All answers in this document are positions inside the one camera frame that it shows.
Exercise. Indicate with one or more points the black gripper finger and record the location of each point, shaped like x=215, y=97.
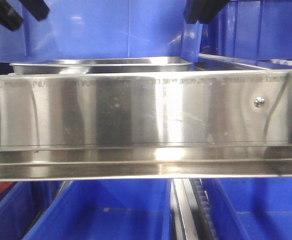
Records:
x=37, y=8
x=202, y=11
x=9, y=18

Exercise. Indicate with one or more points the silver metal tray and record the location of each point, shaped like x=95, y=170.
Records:
x=103, y=65

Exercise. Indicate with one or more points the large blue plastic crate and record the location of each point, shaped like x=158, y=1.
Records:
x=101, y=29

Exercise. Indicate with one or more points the blue plastic crate right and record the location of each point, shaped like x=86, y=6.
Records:
x=250, y=29

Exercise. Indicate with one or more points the roller track strip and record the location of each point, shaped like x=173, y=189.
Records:
x=202, y=212

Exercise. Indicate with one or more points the lower blue bin right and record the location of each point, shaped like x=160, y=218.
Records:
x=250, y=208

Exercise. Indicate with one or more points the blue bin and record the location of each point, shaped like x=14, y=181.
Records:
x=116, y=209
x=250, y=208
x=22, y=204

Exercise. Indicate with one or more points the lower blue bin left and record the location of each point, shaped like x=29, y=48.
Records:
x=22, y=204

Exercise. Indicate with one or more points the lower blue bin centre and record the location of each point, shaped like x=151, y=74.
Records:
x=116, y=209

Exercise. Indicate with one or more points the steel side guide rail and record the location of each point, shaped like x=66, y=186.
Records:
x=208, y=62

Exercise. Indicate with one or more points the silver screw in rail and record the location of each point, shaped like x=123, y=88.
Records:
x=259, y=102

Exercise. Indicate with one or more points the stainless steel shelf front rail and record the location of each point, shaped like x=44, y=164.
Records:
x=195, y=124

